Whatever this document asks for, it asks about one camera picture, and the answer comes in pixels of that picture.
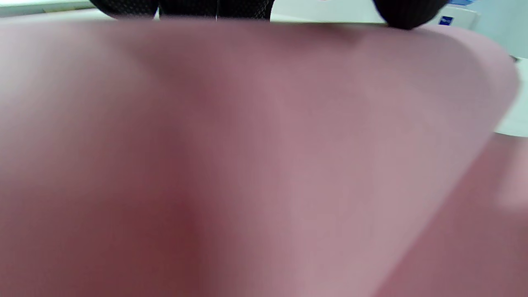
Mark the person's left hand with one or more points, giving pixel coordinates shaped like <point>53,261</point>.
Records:
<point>206,8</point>

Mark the pink cloth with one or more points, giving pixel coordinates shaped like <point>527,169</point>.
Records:
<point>255,156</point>

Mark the white box with blue label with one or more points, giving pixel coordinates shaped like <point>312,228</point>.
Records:
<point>460,17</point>

